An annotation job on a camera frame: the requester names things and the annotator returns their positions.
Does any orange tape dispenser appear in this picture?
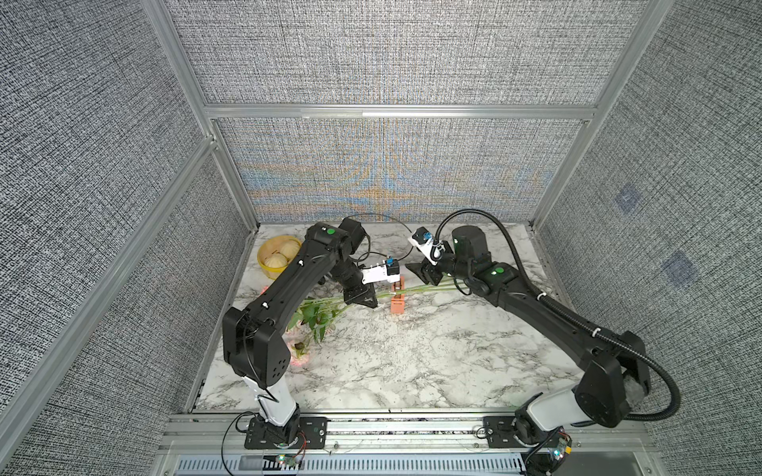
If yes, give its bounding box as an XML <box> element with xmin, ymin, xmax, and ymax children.
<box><xmin>390</xmin><ymin>276</ymin><xmax>405</xmax><ymax>315</ymax></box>

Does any pink flower bouquet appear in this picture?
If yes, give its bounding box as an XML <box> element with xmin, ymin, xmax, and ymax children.
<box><xmin>284</xmin><ymin>284</ymin><xmax>458</xmax><ymax>366</ymax></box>

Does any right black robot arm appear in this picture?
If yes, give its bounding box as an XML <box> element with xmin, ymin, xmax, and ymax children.
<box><xmin>410</xmin><ymin>225</ymin><xmax>682</xmax><ymax>447</ymax></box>

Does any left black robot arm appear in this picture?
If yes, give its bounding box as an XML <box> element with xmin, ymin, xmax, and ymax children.
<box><xmin>222</xmin><ymin>218</ymin><xmax>378</xmax><ymax>446</ymax></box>

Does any steamed bun in bowl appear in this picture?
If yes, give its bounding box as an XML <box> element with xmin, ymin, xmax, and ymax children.
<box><xmin>264</xmin><ymin>253</ymin><xmax>289</xmax><ymax>269</ymax></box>

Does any yellow bowl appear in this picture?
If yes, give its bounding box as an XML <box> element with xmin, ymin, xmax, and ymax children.
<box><xmin>257</xmin><ymin>235</ymin><xmax>302</xmax><ymax>280</ymax></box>

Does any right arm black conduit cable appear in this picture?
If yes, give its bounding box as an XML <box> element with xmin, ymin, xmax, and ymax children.
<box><xmin>433</xmin><ymin>208</ymin><xmax>682</xmax><ymax>424</ymax></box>

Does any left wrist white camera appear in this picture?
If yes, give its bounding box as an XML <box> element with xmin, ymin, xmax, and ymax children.
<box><xmin>361</xmin><ymin>258</ymin><xmax>401</xmax><ymax>284</ymax></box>

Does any wrist white camera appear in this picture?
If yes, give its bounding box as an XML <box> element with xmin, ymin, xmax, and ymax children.
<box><xmin>361</xmin><ymin>258</ymin><xmax>401</xmax><ymax>284</ymax></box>
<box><xmin>408</xmin><ymin>227</ymin><xmax>446</xmax><ymax>265</ymax></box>

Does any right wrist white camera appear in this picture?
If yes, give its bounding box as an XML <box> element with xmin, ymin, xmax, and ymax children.
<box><xmin>408</xmin><ymin>227</ymin><xmax>446</xmax><ymax>265</ymax></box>

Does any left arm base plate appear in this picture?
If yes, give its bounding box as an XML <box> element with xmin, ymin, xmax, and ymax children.
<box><xmin>243</xmin><ymin>416</ymin><xmax>329</xmax><ymax>450</ymax></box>

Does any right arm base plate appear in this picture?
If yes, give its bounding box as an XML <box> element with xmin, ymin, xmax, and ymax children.
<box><xmin>482</xmin><ymin>415</ymin><xmax>564</xmax><ymax>448</ymax></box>

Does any aluminium front rail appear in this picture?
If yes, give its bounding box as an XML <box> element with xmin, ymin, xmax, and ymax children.
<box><xmin>159</xmin><ymin>409</ymin><xmax>657</xmax><ymax>454</ymax></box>

